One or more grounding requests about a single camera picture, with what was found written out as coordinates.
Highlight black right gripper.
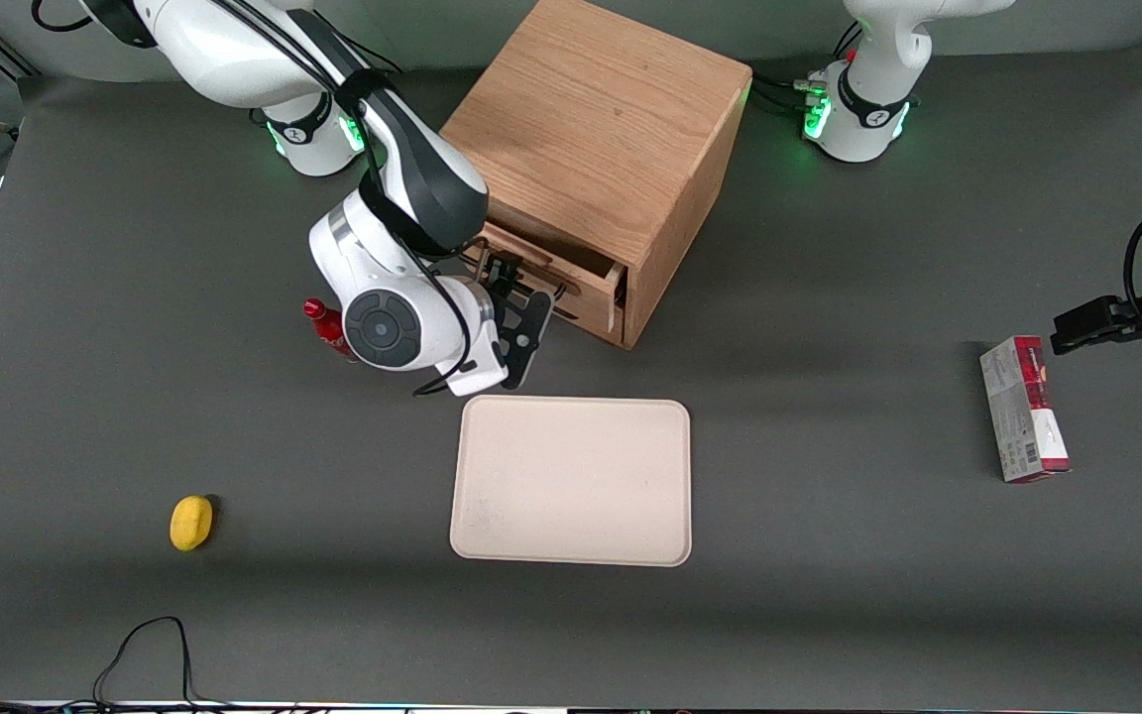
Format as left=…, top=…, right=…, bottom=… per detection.
left=482, top=254, right=559, bottom=390

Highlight wooden drawer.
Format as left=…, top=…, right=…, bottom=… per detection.
left=477, top=220, right=628, bottom=335

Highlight oak wooden drawer cabinet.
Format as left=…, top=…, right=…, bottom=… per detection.
left=437, top=0, right=753, bottom=351

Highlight red plaid carton box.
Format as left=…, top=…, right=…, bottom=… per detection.
left=978, top=335, right=1073, bottom=485

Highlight beige plastic tray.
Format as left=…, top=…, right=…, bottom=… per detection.
left=449, top=395, right=693, bottom=568

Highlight red cola bottle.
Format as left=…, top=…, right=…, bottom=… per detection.
left=302, top=297, right=362, bottom=364

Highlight yellow lemon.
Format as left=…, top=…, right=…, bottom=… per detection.
left=170, top=495, right=215, bottom=552

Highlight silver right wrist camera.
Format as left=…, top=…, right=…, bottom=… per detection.
left=444, top=278, right=514, bottom=398

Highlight black right arm base cables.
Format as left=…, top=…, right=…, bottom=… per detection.
left=358, top=45, right=405, bottom=80

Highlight black arm base cables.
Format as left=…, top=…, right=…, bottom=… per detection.
left=358, top=45, right=405, bottom=80
left=749, top=20, right=864, bottom=115

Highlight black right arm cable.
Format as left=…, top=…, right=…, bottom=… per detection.
left=31, top=0, right=478, bottom=398

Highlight black left arm base cables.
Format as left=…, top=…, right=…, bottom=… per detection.
left=749, top=20, right=864, bottom=115

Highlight thin black looped cable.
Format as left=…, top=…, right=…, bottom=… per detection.
left=0, top=615, right=235, bottom=714

